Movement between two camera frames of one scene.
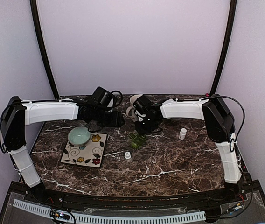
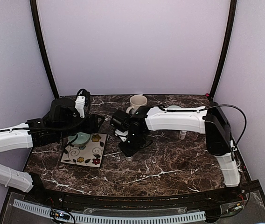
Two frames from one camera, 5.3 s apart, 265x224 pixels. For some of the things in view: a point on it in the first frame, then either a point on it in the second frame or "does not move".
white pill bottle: x=128 y=157 does not move
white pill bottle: x=183 y=133 does not move
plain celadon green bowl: x=79 y=136 does not move
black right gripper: x=142 y=131 to x=129 y=151
